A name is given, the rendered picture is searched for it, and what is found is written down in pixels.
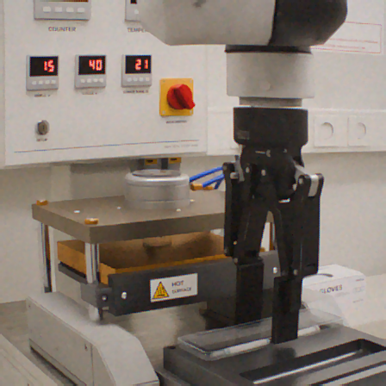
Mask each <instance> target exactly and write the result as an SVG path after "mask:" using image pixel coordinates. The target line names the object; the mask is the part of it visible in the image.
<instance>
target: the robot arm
mask: <svg viewBox="0 0 386 386"><path fill-rule="evenodd" d="M136 3H137V6H138V11H139V15H140V20H141V24H142V27H143V28H144V29H145V30H146V31H147V32H148V33H149V34H152V35H153V36H155V37H156V38H157V39H158V40H160V41H161V42H162V43H165V44H166V45H168V46H183V45H222V44H226V45H225V50H224V53H226V68H227V96H228V97H239V98H240V105H249V106H245V107H233V140H234V142H235V143H237V144H241V145H243V147H242V152H241V155H240V159H239V160H237V161H228V162H224V163H223V166H222V169H223V174H224V180H225V185H226V187H225V222H224V253H225V255H226V256H227V257H228V256H231V257H232V258H233V262H234V265H235V266H236V267H237V270H236V279H237V280H236V290H237V297H236V300H235V326H238V325H239V324H244V323H247V322H252V321H260V320H262V292H263V288H264V264H263V263H260V262H262V261H263V258H261V257H260V256H259V255H258V253H259V252H260V248H261V244H262V239H263V236H264V230H265V223H266V217H267V213H268V210H269V211H271V212H272V213H273V218H274V223H273V224H275V225H274V230H275V235H276V242H277V252H278V258H279V264H280V270H281V272H280V277H274V290H273V297H272V322H271V342H272V343H274V344H275V345H277V344H281V343H284V342H288V341H292V340H294V339H297V336H298V316H299V314H300V308H301V305H302V301H301V299H302V297H301V295H302V281H303V278H305V277H309V276H310V275H314V274H317V273H318V271H319V257H320V212H321V193H322V187H323V184H324V177H323V175H322V174H321V173H314V174H313V173H311V172H310V171H308V170H306V169H305V164H304V161H303V158H302V154H301V150H302V147H303V146H305V145H307V143H308V109H291V108H297V107H302V99H303V98H307V99H313V98H314V54H313V53H312V51H311V47H312V46H317V45H325V44H326V42H327V40H328V39H329V38H330V37H332V36H333V35H334V34H335V33H336V32H337V29H338V28H340V27H341V26H342V25H343V24H344V23H345V22H346V16H347V12H348V8H347V0H136ZM285 200H289V201H287V202H279V201H285ZM234 241H236V245H234V244H233V242H234ZM292 265H293V267H291V266H292Z"/></svg>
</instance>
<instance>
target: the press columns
mask: <svg viewBox="0 0 386 386"><path fill-rule="evenodd" d="M36 222H37V234H38V250H39V268H40V292H41V294H43V293H48V292H53V286H52V269H51V260H50V238H49V226H48V225H45V224H43V223H40V222H38V221H36ZM273 223H274V222H271V223H269V251H272V250H276V251H277V242H276V235H275V230H274V225H275V224H273ZM85 264H86V267H87V283H91V284H95V283H96V284H100V283H101V265H100V246H99V244H95V245H93V244H89V243H87V242H85ZM88 308H89V313H90V321H93V322H99V321H103V307H101V308H95V307H93V306H92V305H90V304H89V303H88ZM198 313H202V314H208V313H209V302H202V306H201V307H200V308H199V309H198Z"/></svg>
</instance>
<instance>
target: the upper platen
mask: <svg viewBox="0 0 386 386"><path fill-rule="evenodd" d="M57 246H58V260H59V261H60V264H58V271H60V272H61V273H63V274H65V275H67V276H68V277H71V278H73V280H75V281H77V282H79V283H80V282H83V281H87V267H86V264H85V242H84V241H82V240H64V241H59V240H58V241H57ZM99 246H100V265H101V282H102V283H105V284H107V285H108V277H107V276H108V275H109V274H116V273H122V272H127V271H144V270H151V269H158V268H163V267H170V266H175V265H187V264H193V263H200V262H206V261H212V260H218V258H230V257H231V256H228V257H227V256H226V255H225V253H224V236H222V235H218V234H215V233H210V232H205V231H204V232H197V233H182V234H175V235H167V236H160V237H152V238H145V239H137V240H124V241H116V242H109V243H102V244H99Z"/></svg>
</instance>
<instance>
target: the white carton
mask: <svg viewBox="0 0 386 386"><path fill-rule="evenodd" d="M302 287H304V288H307V289H312V290H316V291H319V292H321V293H324V294H327V295H331V296H333V298H334V299H335V301H336V302H337V303H338V306H339V308H340V309H341V310H342V311H346V310H349V309H355V308H361V307H363V306H365V297H366V275H365V274H363V273H361V272H360V271H355V270H352V269H349V268H346V267H344V266H341V265H337V264H333V265H323V266H319V271H318V273H317V274H314V275H310V276H309V277H305V278H303V281H302Z"/></svg>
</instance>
